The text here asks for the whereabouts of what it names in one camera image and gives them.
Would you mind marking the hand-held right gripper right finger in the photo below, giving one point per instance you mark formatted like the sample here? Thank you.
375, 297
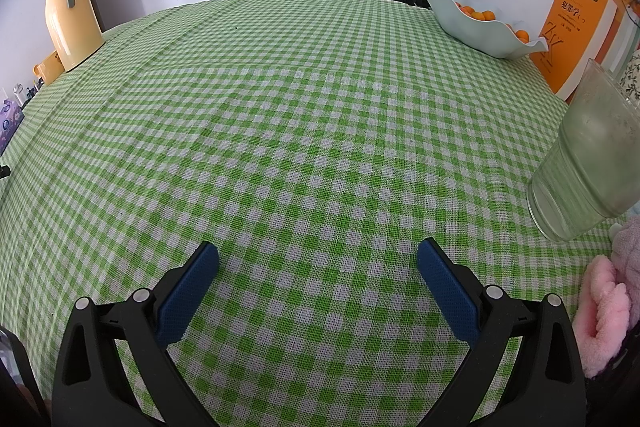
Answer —
447, 292

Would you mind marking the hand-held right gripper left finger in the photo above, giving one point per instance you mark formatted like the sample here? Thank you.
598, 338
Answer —
187, 292

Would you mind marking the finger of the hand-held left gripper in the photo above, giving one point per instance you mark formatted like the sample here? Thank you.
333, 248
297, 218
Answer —
4, 171

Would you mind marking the purple tissue pack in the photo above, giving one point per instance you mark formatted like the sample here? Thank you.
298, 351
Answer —
9, 122

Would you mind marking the yellow cup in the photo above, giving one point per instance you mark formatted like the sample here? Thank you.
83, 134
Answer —
50, 67

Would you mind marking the yellow thermos jug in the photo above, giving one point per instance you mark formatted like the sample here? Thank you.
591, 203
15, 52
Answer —
70, 32

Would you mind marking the pink plush toy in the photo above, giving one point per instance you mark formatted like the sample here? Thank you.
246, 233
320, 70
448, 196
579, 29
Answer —
605, 307

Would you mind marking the ribbed drinking glass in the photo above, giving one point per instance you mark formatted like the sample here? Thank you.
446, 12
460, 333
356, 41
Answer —
580, 167

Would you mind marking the mauve plush toy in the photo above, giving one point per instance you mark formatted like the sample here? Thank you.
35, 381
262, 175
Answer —
629, 252

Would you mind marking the green checked tablecloth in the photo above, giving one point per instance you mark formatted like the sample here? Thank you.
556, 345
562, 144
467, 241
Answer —
300, 132

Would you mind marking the pale green fruit bowl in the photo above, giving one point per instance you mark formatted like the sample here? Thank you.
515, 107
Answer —
475, 37

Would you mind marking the pile of small oranges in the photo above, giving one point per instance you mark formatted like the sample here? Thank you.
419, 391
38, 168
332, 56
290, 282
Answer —
480, 14

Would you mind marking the orange book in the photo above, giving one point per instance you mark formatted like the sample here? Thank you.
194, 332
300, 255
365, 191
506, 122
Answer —
625, 32
570, 37

